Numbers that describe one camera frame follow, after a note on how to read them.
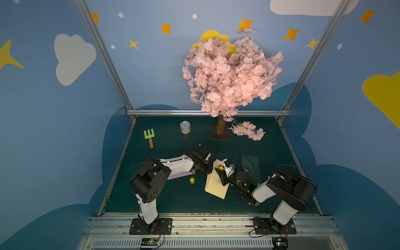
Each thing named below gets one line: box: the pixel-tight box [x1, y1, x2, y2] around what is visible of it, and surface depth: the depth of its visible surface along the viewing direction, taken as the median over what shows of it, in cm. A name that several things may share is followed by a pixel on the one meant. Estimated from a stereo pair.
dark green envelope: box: [240, 154, 262, 186], surface depth 98 cm
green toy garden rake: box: [143, 128, 156, 150], surface depth 113 cm
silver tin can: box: [179, 120, 192, 135], surface depth 113 cm
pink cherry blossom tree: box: [182, 27, 284, 141], surface depth 70 cm
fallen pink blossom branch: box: [227, 120, 266, 141], surface depth 86 cm
